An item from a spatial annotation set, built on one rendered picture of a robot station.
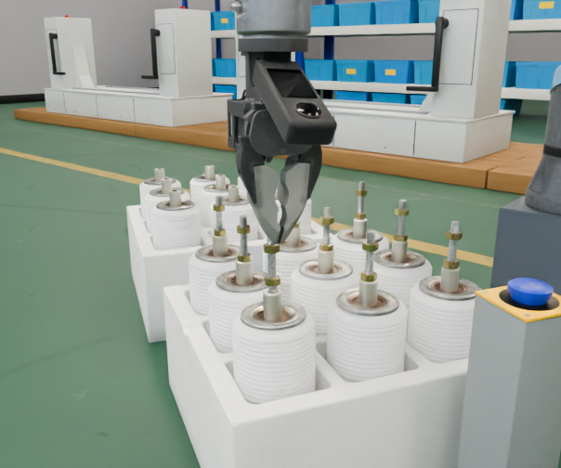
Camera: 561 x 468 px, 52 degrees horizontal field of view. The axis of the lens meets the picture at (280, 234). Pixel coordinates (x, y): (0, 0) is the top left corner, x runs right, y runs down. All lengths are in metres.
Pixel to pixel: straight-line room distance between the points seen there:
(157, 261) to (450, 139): 1.80
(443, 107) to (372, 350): 2.14
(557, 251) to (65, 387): 0.83
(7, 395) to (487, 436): 0.76
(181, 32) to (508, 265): 3.16
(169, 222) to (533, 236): 0.64
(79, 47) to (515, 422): 4.75
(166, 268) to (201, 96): 2.95
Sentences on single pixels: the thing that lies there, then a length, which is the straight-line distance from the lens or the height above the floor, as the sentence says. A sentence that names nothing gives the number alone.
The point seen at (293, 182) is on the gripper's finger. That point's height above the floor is 0.41.
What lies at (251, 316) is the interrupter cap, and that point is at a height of 0.25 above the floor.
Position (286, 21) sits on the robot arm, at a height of 0.57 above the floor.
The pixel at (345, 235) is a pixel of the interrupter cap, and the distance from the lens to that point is 0.95.
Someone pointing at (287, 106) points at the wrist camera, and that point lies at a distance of 0.52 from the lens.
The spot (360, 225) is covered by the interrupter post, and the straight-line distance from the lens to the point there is 0.94.
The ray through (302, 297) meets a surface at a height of 0.22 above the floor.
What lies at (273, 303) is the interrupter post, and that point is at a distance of 0.65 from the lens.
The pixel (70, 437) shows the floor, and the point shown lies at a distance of 0.95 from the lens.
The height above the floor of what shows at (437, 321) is 0.23.
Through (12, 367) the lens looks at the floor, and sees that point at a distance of 1.17.
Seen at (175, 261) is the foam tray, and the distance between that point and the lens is 1.11.
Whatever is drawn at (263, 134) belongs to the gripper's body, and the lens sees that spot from 0.59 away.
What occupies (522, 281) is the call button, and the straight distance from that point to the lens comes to 0.60.
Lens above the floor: 0.54
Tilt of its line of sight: 17 degrees down
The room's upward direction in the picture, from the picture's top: straight up
